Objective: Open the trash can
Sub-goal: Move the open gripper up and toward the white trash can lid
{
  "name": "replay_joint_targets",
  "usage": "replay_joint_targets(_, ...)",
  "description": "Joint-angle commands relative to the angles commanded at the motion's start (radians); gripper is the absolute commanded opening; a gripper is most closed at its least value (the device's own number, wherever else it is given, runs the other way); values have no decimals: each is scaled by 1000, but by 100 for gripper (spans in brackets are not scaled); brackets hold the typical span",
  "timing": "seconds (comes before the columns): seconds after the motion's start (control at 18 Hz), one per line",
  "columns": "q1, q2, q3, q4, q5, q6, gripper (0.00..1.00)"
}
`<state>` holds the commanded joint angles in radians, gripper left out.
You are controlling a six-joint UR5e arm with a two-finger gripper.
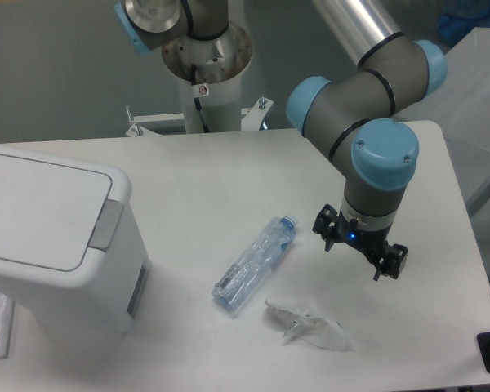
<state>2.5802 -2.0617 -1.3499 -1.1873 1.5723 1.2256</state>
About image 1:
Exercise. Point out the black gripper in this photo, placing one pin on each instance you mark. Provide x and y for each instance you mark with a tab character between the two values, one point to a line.
334	229

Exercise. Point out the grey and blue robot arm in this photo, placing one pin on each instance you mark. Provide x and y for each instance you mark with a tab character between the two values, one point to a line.
350	123

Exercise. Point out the white plastic trash can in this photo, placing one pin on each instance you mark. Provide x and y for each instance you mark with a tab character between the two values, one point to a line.
103	292

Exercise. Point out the white trash can lid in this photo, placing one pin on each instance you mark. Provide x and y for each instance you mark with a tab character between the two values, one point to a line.
48	211

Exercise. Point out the crumpled white plastic wrapper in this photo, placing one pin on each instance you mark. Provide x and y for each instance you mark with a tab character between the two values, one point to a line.
305	324

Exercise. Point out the crushed clear plastic bottle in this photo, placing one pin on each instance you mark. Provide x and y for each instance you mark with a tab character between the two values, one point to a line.
260	257

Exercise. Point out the blue plastic bag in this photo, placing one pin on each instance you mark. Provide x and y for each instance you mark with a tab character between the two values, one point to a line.
459	18

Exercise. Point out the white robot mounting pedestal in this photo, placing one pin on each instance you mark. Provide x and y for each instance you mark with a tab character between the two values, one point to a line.
209	79

